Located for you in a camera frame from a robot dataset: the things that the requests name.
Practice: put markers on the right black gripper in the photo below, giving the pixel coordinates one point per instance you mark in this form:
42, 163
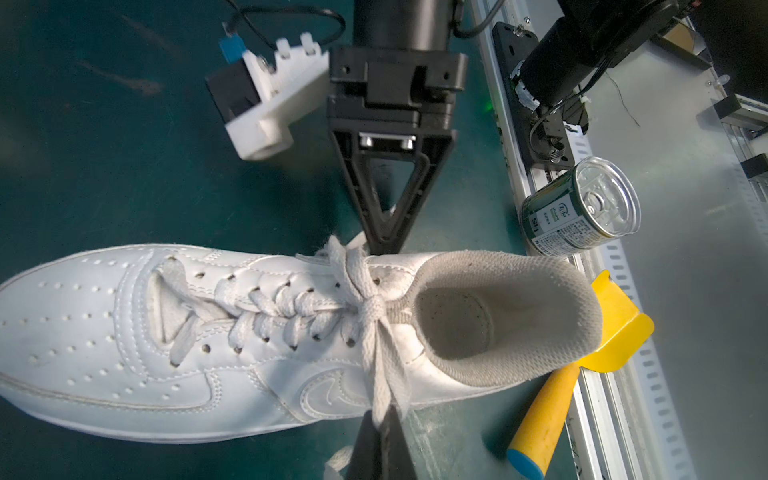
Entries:
389, 92

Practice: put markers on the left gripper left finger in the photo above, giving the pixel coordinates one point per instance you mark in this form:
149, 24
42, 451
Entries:
366, 458

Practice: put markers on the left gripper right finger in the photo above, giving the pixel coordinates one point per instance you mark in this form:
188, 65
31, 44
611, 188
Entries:
395, 459

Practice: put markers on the white shoelace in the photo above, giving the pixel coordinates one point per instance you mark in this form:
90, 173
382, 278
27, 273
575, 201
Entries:
316, 334

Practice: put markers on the white sneaker shoe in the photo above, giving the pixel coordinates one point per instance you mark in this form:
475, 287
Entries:
81, 346

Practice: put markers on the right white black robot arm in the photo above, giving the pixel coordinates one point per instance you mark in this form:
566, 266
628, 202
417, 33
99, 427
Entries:
608, 30

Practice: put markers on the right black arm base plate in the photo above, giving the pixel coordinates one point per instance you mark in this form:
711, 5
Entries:
538, 74

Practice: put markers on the aluminium front rail base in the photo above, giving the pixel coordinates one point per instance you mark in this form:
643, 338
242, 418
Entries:
697, 266

